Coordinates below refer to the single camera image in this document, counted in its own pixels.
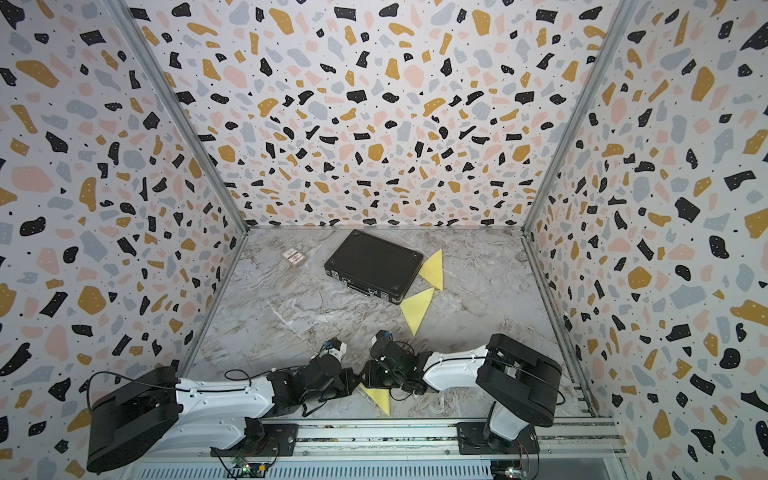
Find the aluminium corner post right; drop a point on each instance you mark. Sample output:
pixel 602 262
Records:
pixel 615 31

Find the yellow square paper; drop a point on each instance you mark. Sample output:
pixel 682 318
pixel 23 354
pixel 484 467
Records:
pixel 414 308
pixel 381 397
pixel 432 270

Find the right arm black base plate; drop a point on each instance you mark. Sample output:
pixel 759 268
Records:
pixel 475 438

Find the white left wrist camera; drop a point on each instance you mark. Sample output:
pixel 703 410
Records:
pixel 334 347

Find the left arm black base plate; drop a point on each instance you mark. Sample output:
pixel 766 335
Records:
pixel 262 440

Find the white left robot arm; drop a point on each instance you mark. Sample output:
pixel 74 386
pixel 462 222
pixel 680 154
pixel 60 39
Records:
pixel 162 411

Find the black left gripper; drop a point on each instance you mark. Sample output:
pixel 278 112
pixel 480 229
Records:
pixel 345 376

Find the black hard carrying case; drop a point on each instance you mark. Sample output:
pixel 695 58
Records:
pixel 374 266

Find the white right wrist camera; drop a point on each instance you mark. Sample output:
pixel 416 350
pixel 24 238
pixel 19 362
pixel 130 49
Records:
pixel 383 336

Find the aluminium mounting rail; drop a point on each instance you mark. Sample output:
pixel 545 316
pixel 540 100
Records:
pixel 573 448

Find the aluminium corner post left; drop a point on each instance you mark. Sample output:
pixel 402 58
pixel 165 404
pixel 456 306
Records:
pixel 122 17

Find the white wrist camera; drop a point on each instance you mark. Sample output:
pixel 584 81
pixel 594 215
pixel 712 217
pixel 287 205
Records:
pixel 334 347
pixel 383 336

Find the playing card box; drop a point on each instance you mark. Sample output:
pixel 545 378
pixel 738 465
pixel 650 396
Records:
pixel 294 256

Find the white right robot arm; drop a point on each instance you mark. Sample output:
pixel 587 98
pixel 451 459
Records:
pixel 523 383

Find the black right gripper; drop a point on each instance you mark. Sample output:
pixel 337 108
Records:
pixel 368 375

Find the aluminium corner post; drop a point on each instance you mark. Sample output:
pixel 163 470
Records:
pixel 615 31
pixel 122 17

